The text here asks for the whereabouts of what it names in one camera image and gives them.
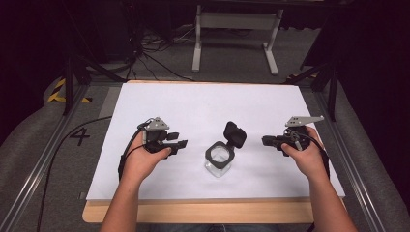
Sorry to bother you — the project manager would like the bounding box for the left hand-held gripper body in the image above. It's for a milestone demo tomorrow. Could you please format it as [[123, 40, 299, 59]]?
[[137, 116, 177, 155]]

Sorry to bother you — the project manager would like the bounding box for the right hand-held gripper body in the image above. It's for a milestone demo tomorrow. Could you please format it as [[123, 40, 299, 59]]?
[[274, 115, 325, 158]]

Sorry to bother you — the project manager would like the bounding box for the clear jar with black lid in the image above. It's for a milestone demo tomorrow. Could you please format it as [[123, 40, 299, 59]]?
[[204, 121, 248, 179]]

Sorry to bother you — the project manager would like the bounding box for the person's right hand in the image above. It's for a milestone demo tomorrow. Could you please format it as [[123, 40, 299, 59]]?
[[280, 125, 330, 183]]

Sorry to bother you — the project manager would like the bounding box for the person's left hand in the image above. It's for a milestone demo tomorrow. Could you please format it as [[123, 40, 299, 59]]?
[[122, 130, 173, 186]]

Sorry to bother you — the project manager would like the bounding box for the white paper sheet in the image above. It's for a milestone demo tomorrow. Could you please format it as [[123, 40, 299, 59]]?
[[86, 82, 346, 202]]

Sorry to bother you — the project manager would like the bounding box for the black tripod stand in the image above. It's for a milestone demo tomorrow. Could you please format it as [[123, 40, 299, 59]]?
[[61, 0, 128, 116], [283, 61, 339, 123]]

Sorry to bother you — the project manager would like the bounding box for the yellow black hazard tape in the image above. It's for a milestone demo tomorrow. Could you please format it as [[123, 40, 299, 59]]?
[[47, 78, 93, 104]]

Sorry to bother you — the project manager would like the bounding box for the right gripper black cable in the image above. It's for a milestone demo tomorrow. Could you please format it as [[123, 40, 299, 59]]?
[[286, 128, 331, 180]]

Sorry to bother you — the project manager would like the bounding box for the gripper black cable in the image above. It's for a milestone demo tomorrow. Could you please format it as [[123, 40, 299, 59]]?
[[286, 128, 331, 180], [36, 116, 153, 232]]

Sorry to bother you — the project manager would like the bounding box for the aluminium floor rail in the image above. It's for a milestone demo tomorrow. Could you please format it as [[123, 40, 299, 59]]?
[[312, 90, 388, 232], [0, 84, 91, 232]]

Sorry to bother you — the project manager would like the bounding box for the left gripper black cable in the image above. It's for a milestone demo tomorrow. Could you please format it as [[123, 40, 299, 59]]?
[[36, 116, 153, 232]]

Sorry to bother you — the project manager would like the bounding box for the tangle of black floor cables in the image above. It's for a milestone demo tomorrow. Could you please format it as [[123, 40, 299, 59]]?
[[125, 18, 197, 82]]

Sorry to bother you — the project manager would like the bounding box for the grey metal desk frame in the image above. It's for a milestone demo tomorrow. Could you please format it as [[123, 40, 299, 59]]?
[[190, 4, 284, 76]]

